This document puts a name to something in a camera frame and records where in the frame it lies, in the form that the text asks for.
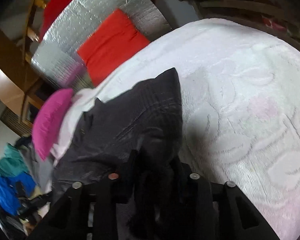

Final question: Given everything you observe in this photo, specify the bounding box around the black jacket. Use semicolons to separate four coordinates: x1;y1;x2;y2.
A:
51;67;216;240

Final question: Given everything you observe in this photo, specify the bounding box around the grey folded garment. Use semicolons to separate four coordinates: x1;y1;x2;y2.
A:
19;143;53;193

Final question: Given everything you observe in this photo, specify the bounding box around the blue garment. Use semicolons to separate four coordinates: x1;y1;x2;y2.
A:
0;172;36;216

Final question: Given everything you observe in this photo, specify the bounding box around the teal garment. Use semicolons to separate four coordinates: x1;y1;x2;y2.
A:
0;144;30;177

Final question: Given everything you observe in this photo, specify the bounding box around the white pink bed blanket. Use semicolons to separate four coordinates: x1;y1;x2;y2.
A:
52;18;300;239

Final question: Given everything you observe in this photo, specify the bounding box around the magenta pillow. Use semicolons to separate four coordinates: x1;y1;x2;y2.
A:
32;88;74;161

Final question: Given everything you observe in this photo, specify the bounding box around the wooden cabinet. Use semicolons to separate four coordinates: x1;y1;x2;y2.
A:
0;29;56;128

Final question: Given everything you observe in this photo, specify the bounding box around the silver quilted headboard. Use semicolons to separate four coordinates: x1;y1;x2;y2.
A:
31;0;171;90

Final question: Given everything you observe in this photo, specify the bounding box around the red pillow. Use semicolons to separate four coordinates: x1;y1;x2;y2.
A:
77;9;150;87

